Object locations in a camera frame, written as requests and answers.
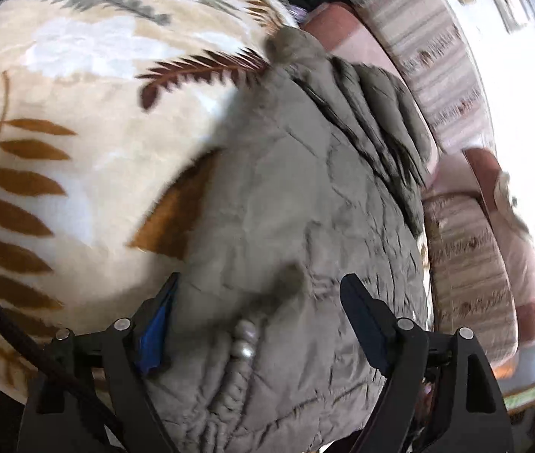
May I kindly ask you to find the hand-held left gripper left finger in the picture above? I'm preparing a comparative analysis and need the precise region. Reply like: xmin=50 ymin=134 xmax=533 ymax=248
xmin=16 ymin=274 xmax=178 ymax=453

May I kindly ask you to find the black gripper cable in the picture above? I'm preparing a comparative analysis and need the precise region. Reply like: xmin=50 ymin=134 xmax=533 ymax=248
xmin=0 ymin=259 xmax=122 ymax=453

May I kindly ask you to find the leaf print fleece blanket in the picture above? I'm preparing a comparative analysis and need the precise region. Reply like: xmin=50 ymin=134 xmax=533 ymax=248
xmin=0 ymin=0 xmax=306 ymax=402

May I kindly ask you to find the long striped floral cushion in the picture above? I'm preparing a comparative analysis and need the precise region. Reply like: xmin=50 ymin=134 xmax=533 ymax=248
xmin=357 ymin=0 xmax=495 ymax=152

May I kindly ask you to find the pink sofa armrest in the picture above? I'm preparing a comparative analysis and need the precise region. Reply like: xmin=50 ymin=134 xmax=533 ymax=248
xmin=430 ymin=148 xmax=535 ymax=345

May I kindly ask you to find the grey-brown quilted hooded coat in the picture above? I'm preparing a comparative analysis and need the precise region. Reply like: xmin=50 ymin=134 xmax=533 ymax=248
xmin=145 ymin=26 xmax=438 ymax=453

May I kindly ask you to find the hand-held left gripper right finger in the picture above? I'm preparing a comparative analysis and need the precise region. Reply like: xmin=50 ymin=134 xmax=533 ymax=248
xmin=340 ymin=274 xmax=514 ymax=453

